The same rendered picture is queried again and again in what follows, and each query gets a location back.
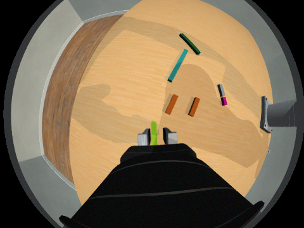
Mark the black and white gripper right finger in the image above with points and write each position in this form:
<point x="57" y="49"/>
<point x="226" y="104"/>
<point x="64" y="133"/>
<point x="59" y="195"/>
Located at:
<point x="169" y="137"/>

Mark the orange rod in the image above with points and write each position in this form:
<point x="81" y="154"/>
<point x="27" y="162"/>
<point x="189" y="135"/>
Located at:
<point x="171" y="104"/>
<point x="194" y="107"/>

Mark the short magenta rod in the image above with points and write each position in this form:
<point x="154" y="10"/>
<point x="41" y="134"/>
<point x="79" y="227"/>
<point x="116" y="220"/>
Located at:
<point x="223" y="100"/>

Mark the dark grey rod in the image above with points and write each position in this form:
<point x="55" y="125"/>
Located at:
<point x="221" y="90"/>

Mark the lime green rod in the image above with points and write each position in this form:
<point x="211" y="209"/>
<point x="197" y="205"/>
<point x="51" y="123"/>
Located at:
<point x="154" y="133"/>

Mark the dark green rod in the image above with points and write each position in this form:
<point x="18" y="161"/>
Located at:
<point x="191" y="45"/>

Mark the turquoise rod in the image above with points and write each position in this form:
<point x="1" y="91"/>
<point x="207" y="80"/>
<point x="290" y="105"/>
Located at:
<point x="178" y="64"/>

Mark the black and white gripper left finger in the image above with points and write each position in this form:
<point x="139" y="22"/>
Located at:
<point x="144" y="139"/>

